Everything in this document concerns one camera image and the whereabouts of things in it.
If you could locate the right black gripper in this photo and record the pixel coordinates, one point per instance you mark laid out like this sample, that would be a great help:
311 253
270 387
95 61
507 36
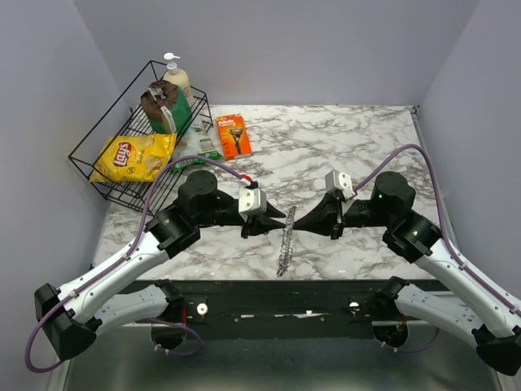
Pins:
326 217

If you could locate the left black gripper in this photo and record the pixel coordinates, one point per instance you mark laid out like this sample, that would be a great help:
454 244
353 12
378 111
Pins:
262 226

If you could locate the round metal keyring disc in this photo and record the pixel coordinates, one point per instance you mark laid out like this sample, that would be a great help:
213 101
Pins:
286 250

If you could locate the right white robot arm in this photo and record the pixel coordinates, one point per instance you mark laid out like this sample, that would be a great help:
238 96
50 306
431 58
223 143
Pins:
488 318

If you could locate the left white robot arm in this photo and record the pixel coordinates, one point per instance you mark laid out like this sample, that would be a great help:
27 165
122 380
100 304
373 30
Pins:
75 313

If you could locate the orange Gillette razor box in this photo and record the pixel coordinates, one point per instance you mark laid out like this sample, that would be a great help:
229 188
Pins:
233 136

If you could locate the white and green packet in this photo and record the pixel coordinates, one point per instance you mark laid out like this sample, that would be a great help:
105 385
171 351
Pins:
196 142

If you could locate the brown and green bag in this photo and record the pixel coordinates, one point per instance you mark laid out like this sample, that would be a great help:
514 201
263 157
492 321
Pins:
166 107

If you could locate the yellow Lays chips bag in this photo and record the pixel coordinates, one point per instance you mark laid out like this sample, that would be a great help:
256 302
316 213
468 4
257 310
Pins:
133 158

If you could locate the cream pump lotion bottle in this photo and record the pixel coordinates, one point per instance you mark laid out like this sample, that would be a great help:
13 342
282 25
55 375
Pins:
178 76

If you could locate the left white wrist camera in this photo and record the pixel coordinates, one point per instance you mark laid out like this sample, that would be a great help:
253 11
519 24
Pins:
252 202

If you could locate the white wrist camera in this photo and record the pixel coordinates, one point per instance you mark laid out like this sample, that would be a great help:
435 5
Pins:
252 202
339 181

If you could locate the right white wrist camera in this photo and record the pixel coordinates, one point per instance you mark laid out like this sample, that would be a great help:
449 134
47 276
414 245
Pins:
339 181

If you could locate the black wire rack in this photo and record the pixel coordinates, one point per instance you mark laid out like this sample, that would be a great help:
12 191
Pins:
125 117

